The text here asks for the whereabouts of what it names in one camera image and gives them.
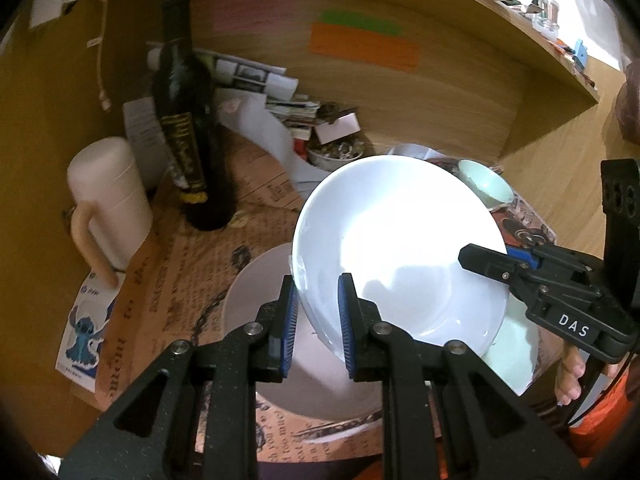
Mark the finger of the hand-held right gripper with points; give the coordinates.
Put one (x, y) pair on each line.
(487, 262)
(525, 257)

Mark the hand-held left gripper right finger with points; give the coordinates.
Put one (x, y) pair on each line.
(347, 330)

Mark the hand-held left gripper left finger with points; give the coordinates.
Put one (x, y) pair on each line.
(289, 330)

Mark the lilac bowl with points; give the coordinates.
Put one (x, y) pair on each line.
(260, 300)

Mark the white bowl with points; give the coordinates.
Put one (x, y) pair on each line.
(400, 220)

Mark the person's right hand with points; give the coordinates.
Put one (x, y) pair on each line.
(570, 375)

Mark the mint green plate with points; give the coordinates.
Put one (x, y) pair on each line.
(517, 355)

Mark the mint green bowl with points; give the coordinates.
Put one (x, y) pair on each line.
(482, 180)

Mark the brown printed tablecloth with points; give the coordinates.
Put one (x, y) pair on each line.
(200, 260)

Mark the small bowl of trinkets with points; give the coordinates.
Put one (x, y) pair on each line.
(330, 160)

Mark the red packet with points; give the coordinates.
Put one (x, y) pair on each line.
(300, 151)

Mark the brown blurred object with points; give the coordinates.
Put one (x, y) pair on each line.
(630, 100)

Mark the small white box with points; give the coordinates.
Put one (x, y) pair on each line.
(337, 130)

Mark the blue cartoon sticker card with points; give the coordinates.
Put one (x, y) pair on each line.
(82, 330)

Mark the small blue object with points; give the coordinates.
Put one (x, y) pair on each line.
(580, 54)

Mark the stack of booklets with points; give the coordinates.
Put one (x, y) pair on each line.
(292, 115)

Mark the white thermos mug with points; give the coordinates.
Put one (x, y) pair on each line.
(110, 195)

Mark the dark wine bottle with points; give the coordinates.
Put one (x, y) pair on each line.
(190, 110)

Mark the glass jars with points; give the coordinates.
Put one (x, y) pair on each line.
(546, 15)

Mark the white paper note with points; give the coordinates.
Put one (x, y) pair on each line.
(140, 130)

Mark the wooden shelf board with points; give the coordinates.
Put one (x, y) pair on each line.
(450, 7)

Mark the rolled printed papers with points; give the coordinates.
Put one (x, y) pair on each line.
(250, 72)

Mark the green sticky note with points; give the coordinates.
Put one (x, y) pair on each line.
(360, 22)

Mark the pink sticky note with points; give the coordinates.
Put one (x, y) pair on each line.
(255, 10)

